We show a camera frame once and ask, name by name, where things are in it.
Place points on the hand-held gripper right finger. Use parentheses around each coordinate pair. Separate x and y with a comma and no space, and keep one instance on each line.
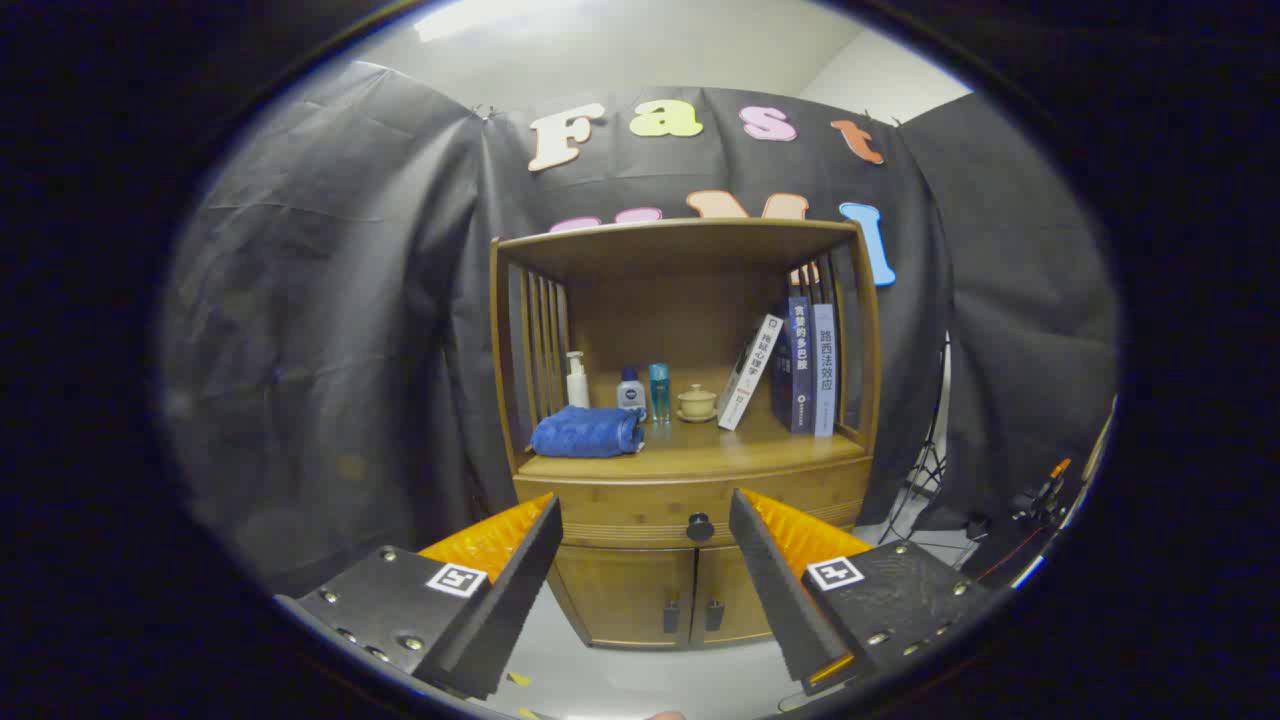
(775,590)

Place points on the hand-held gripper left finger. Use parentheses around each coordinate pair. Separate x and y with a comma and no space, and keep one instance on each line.
(520,590)

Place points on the wooden drawer with black knob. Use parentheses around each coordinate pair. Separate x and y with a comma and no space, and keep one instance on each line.
(620,505)

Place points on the wooden cabinet door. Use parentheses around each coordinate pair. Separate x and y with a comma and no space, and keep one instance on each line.
(735,600)
(625,595)

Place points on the wooden cabinet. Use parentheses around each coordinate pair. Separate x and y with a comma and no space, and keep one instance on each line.
(690,300)

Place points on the folded blue towel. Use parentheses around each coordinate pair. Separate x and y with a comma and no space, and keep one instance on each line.
(585,432)

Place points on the black tripod stand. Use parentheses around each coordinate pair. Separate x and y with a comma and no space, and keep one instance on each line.
(925,470)

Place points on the beige lidded teacup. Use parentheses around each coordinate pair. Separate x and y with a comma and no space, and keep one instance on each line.
(697,405)

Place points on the white pump bottle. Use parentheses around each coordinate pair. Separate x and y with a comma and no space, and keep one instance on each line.
(578,390)

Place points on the white book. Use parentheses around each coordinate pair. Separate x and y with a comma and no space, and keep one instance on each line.
(750,375)

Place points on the pale lilac book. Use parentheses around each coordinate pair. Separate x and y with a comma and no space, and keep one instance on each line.
(824,375)

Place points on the dark blue book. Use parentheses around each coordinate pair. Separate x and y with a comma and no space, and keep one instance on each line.
(798,370)

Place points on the white bottle with blue cap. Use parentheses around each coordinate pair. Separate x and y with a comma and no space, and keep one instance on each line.
(630,395)

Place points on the clear blue bottle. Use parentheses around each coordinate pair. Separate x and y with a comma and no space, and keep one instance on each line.
(660,395)

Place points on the black clamp with orange tip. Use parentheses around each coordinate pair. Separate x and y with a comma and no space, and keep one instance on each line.
(1045,490)

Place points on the black backdrop cloth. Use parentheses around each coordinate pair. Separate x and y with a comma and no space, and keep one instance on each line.
(330,300)

